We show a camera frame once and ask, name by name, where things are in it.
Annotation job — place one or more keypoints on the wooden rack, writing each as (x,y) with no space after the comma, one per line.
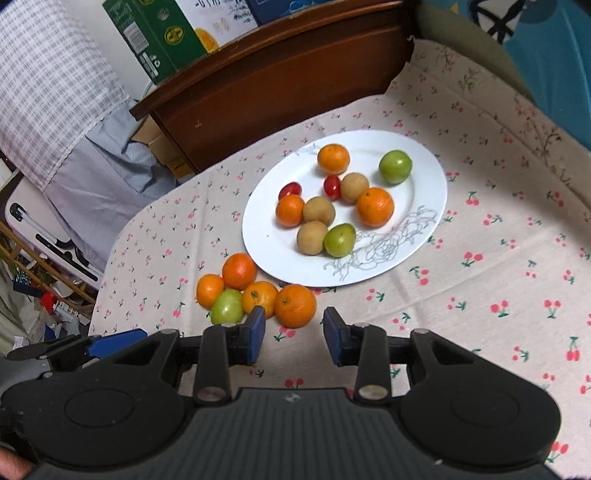
(27,263)

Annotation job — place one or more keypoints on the large orange mandarin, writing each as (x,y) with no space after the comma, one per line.
(375,206)

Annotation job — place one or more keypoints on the olive pillow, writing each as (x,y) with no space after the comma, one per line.
(461,46)

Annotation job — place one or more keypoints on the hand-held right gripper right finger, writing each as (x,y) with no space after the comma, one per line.
(333,339)

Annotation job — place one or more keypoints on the green jujube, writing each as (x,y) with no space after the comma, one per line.
(227,307)
(395,166)
(339,239)

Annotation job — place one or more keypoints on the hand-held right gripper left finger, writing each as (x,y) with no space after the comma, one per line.
(256,334)

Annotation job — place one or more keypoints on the beige branch-print sheet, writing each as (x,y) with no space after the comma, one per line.
(531,129)

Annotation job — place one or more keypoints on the red cherry tomato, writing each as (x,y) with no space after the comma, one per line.
(290,189)
(331,185)

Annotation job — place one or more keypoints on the light blue cloth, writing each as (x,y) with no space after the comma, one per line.
(106,184)

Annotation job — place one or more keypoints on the brown wooden headboard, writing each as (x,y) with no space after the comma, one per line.
(277,83)

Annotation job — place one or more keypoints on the blue printed carton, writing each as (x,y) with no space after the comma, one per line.
(277,9)

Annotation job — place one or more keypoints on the green printed carton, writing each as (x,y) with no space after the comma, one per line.
(157,37)

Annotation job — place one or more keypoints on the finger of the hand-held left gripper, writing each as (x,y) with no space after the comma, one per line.
(115,344)

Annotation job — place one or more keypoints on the brown kiwi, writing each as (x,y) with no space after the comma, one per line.
(318,210)
(312,237)
(354,187)

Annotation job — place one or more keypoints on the white panel with black marks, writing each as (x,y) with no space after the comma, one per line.
(41,221)

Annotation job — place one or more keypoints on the white checked cloth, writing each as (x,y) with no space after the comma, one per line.
(46,92)

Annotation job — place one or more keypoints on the cherry-print cloth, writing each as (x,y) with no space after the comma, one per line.
(461,221)

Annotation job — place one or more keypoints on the white oval plate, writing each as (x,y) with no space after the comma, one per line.
(277,249)

